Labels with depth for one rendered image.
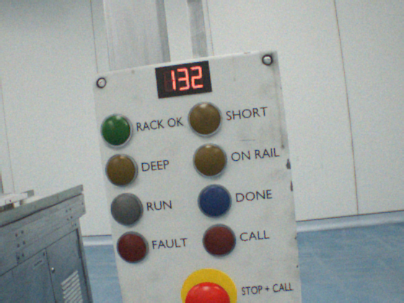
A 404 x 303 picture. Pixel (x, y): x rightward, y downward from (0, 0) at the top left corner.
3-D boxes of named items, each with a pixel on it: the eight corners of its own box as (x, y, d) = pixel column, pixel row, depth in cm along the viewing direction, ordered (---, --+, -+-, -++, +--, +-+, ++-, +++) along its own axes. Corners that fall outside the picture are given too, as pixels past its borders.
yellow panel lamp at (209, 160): (227, 174, 34) (224, 142, 34) (195, 178, 34) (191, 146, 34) (227, 174, 35) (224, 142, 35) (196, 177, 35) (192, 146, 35)
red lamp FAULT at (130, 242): (147, 262, 35) (143, 233, 35) (118, 264, 36) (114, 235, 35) (149, 260, 36) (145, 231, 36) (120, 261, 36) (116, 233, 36)
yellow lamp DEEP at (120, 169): (136, 184, 35) (132, 153, 35) (107, 187, 35) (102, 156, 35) (138, 183, 36) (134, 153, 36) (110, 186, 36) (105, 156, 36)
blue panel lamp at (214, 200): (231, 216, 34) (228, 185, 34) (200, 218, 35) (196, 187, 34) (231, 213, 35) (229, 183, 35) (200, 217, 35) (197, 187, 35)
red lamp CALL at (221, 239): (236, 255, 34) (233, 225, 34) (205, 258, 35) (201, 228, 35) (236, 252, 35) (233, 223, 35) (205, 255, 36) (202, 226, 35)
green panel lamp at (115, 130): (131, 143, 35) (127, 112, 35) (102, 147, 35) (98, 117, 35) (133, 143, 36) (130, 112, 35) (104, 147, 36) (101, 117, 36)
